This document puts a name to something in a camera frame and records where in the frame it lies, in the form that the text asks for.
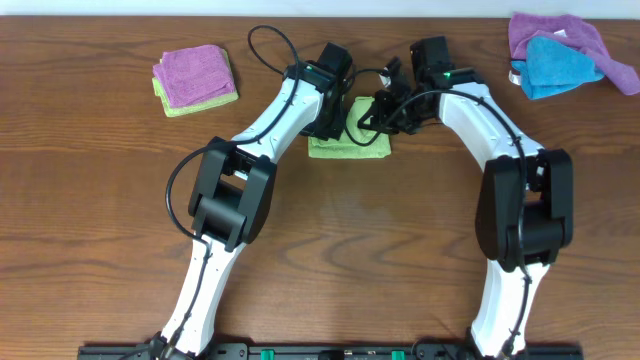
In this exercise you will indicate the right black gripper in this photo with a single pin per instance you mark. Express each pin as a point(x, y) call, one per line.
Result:
point(388, 107)

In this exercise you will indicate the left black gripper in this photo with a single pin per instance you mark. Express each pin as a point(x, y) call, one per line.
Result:
point(329, 123)

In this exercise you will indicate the light green microfiber cloth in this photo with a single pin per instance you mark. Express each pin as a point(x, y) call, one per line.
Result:
point(345, 148)

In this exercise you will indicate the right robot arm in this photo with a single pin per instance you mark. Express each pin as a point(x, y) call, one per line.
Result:
point(524, 215)

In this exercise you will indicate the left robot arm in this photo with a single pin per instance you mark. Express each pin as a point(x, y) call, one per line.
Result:
point(231, 197)

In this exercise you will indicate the folded purple cloth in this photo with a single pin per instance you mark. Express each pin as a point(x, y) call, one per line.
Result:
point(195, 75)

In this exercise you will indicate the folded green cloth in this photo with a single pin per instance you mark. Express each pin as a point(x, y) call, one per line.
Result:
point(200, 105)

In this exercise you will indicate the crumpled blue cloth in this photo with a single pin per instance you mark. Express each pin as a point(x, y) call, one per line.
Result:
point(551, 68)

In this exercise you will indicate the crumpled purple cloth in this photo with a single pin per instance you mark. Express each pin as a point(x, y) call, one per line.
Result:
point(573, 32)

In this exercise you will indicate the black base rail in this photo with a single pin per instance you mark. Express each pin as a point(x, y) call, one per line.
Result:
point(240, 351)

